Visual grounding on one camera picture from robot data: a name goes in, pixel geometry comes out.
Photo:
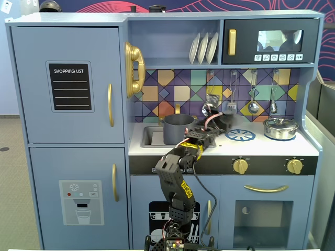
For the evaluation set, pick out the blue fridge door with board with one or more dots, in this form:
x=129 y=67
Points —
x=31 y=125

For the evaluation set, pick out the white wall plate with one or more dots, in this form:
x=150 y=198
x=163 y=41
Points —
x=5 y=6

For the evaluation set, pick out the blue toy kitchen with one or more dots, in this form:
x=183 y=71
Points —
x=78 y=157

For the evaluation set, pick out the gray partition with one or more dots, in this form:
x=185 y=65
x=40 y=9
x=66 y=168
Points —
x=322 y=130

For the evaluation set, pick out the white toy plate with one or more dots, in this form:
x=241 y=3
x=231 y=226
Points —
x=202 y=48
x=212 y=47
x=193 y=49

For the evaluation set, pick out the robot controller board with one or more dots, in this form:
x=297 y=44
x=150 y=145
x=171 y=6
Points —
x=174 y=245

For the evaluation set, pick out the hanging metal ladle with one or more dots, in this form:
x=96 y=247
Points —
x=253 y=107

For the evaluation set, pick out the wide black cylinder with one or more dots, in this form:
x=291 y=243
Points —
x=157 y=9

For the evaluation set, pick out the gold toy telephone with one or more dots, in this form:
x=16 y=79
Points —
x=136 y=56

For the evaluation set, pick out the small black cylinder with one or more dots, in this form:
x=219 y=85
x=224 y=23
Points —
x=133 y=9

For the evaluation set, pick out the blue oven door with window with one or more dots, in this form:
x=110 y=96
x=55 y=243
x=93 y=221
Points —
x=227 y=209

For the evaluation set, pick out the dishwasher door with print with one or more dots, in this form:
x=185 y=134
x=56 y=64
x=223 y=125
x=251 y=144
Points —
x=141 y=188

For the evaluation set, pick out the shiny steel pot lid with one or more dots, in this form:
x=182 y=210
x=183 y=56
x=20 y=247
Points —
x=280 y=122

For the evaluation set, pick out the hanging metal whisk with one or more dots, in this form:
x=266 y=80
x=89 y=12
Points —
x=274 y=107

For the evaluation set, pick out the gray toy sink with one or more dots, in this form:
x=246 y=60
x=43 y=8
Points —
x=153 y=137

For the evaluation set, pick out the black shopping list board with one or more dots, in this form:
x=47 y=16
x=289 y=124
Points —
x=69 y=86

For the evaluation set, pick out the black helmet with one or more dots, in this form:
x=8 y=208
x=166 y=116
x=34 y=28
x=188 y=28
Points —
x=49 y=5

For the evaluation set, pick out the gray pot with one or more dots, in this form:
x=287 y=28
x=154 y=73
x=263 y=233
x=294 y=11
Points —
x=175 y=130

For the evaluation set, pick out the hanging metal spatula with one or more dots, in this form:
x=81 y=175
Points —
x=231 y=106

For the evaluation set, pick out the black microwave door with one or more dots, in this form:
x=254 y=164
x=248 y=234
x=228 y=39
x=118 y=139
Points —
x=243 y=39

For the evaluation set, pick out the blue fridge door with dispenser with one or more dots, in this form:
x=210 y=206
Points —
x=47 y=162

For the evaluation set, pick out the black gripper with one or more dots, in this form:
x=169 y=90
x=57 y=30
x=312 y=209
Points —
x=227 y=121

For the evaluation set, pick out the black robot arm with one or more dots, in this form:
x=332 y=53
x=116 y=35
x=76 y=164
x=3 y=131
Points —
x=172 y=180

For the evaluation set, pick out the gold stove knob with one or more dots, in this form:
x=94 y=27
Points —
x=240 y=166
x=295 y=166

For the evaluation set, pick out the black table clamp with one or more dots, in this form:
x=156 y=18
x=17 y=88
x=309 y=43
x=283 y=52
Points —
x=147 y=243
x=211 y=241

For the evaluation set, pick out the black floor disc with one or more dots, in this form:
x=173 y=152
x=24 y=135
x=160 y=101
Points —
x=4 y=149

